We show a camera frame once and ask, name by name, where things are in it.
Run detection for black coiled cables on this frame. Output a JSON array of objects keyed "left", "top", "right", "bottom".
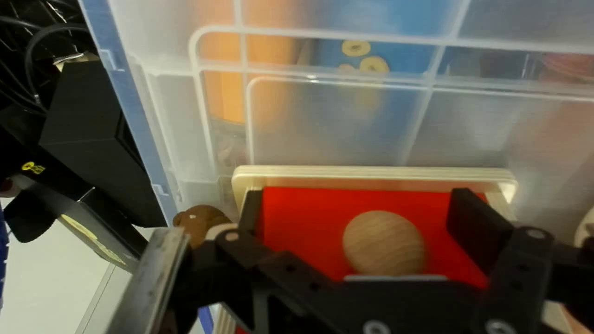
[{"left": 0, "top": 0, "right": 95, "bottom": 120}]

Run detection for red drawer with wooden knob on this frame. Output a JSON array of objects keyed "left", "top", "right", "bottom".
[{"left": 259, "top": 185, "right": 491, "bottom": 294}]

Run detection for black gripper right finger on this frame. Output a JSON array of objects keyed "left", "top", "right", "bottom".
[{"left": 443, "top": 188, "right": 594, "bottom": 334}]

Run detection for dark brown toy food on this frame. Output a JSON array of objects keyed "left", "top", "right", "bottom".
[{"left": 173, "top": 203, "right": 235, "bottom": 250}]

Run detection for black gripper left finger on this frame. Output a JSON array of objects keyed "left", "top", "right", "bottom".
[{"left": 179, "top": 188, "right": 350, "bottom": 334}]

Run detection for clear flat container blue rim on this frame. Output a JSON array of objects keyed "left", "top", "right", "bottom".
[{"left": 77, "top": 0, "right": 594, "bottom": 244}]

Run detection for black power adapter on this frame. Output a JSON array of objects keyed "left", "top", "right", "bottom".
[{"left": 0, "top": 58, "right": 170, "bottom": 275}]

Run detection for grey metal plate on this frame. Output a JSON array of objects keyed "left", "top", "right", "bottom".
[{"left": 105, "top": 225, "right": 194, "bottom": 334}]

